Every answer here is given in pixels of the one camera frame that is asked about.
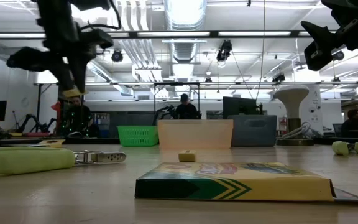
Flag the white coiled cable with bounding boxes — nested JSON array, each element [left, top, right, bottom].
[[281, 121, 313, 139]]

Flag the orange translucent bin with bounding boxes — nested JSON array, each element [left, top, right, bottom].
[[157, 119, 234, 150]]

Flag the green plastic basket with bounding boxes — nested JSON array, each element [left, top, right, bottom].
[[117, 125, 160, 147]]

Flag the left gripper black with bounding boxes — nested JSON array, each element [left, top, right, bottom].
[[6, 17, 115, 91]]

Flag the dark grey plastic bin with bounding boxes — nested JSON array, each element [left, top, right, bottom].
[[228, 114, 278, 147]]

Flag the silver ceiling duct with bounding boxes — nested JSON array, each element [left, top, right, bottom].
[[163, 0, 208, 65]]

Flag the green-handled pliers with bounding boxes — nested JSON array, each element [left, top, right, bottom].
[[0, 146, 127, 175], [331, 141, 358, 157]]

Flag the yellow green crayon box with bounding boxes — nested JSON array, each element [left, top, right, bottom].
[[134, 161, 358, 208], [9, 139, 66, 149]]

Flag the white mushroom-shaped lamp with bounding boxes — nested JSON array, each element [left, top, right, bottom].
[[273, 84, 315, 147]]

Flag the black beam with light strips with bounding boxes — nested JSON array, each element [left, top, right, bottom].
[[0, 30, 338, 39]]

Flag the black background shelf frame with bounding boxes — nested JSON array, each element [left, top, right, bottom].
[[34, 81, 86, 136]]

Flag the person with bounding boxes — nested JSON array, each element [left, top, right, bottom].
[[174, 93, 203, 121], [340, 108, 358, 138], [62, 95, 94, 138]]

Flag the black background rig frame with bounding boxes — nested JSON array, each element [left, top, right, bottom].
[[153, 82, 201, 121]]

